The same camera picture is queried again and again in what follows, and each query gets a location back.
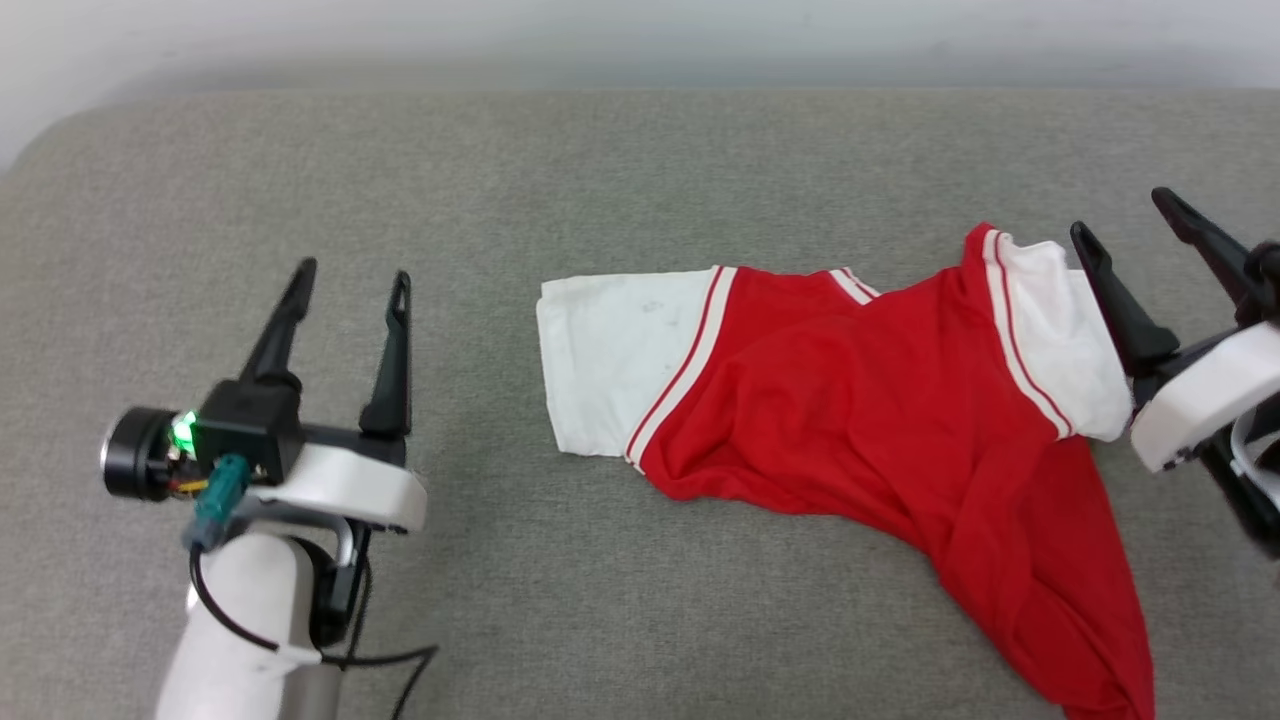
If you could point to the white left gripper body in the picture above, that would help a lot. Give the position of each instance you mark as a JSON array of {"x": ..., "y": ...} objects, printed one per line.
[{"x": 340, "y": 485}]

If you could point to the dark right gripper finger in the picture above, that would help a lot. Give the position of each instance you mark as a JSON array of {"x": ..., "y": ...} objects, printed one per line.
[
  {"x": 1125, "y": 310},
  {"x": 1205, "y": 240}
]

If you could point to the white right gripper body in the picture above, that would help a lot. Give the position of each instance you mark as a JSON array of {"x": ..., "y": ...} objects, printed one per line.
[{"x": 1210, "y": 395}]

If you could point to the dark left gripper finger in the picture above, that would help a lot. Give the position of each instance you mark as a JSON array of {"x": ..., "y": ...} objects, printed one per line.
[
  {"x": 282, "y": 330},
  {"x": 395, "y": 370}
]

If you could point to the red and white shirt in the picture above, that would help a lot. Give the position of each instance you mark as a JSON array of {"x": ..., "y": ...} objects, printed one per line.
[{"x": 850, "y": 400}]

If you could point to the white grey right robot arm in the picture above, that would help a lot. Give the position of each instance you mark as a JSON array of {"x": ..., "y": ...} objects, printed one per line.
[{"x": 1250, "y": 490}]

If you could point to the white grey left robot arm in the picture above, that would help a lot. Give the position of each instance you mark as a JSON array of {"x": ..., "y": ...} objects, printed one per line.
[{"x": 240, "y": 620}]

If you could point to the grey fabric sofa seat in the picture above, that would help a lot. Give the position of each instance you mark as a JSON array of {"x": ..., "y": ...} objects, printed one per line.
[{"x": 600, "y": 180}]

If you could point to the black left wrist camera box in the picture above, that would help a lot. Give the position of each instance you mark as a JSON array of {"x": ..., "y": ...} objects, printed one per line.
[{"x": 245, "y": 425}]

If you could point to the teal left camera connector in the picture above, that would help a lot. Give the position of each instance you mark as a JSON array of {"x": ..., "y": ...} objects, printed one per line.
[{"x": 220, "y": 500}]

